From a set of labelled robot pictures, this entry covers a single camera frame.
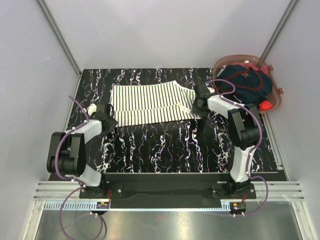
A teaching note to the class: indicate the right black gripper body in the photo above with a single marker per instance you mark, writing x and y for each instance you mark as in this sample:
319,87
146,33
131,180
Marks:
196,102

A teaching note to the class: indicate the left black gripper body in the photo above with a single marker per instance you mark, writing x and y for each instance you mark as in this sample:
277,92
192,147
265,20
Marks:
110,118

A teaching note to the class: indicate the black white striped tank top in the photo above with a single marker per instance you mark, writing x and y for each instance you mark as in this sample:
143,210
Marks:
151,104

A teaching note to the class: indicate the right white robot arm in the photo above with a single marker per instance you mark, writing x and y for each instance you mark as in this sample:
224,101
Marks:
244,127

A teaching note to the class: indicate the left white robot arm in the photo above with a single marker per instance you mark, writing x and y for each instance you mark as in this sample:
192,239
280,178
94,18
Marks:
67,156

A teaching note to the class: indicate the navy tank top red trim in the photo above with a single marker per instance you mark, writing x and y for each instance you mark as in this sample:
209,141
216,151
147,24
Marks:
244,85

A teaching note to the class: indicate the pink garment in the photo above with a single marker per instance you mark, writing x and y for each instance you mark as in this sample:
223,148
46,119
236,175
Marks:
248,64

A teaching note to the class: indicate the orange red garment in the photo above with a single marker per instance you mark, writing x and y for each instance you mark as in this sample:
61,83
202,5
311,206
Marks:
265,106

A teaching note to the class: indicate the brown translucent plastic basket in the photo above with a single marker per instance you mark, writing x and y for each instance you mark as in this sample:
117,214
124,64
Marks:
274,97

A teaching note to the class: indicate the left small circuit board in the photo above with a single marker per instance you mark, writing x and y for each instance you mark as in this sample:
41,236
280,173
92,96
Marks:
103,205

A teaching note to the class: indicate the small circuit board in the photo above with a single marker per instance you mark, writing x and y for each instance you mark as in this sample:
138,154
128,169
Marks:
238,206
103,205

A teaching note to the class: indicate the right small circuit board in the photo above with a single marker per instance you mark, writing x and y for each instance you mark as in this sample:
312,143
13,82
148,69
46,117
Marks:
238,206

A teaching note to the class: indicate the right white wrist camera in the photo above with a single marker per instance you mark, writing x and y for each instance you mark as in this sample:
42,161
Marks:
211,90

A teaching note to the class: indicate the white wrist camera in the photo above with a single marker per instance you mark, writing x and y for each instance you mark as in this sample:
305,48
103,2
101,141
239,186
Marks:
211,90
91,109

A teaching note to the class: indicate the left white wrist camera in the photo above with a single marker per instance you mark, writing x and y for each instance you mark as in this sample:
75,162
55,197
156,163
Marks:
91,109

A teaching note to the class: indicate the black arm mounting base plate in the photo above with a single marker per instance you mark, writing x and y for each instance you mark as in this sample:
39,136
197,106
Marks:
167,191

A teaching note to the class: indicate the aluminium frame rail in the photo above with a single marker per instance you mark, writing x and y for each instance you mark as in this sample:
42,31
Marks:
276,191

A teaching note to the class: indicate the left aluminium corner post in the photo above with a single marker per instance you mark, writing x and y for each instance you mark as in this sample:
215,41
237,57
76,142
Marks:
58,35

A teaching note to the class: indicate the aluminium corner post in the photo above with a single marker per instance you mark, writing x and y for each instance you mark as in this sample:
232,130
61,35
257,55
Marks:
279,28
58,35

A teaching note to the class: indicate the right aluminium corner post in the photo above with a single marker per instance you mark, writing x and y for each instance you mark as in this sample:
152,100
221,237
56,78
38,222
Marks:
279,28

